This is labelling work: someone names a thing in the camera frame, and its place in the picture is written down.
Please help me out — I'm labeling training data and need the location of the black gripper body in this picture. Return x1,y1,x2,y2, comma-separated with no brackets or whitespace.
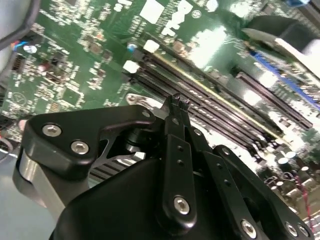
51,158,237,240

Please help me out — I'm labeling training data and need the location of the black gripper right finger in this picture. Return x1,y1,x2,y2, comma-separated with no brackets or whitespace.
180,99,315,240

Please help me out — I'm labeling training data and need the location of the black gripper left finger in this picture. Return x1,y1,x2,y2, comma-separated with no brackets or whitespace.
12,92,198,235

